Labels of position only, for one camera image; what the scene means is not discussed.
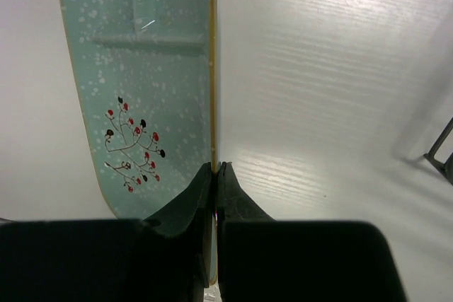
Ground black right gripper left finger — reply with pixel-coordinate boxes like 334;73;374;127
1;163;212;301

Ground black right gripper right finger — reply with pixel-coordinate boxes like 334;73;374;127
217;163;406;301

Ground pale green glass plate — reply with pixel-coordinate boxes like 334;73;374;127
52;0;219;286

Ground metal wire dish rack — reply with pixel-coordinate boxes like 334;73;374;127
423;116;452;185

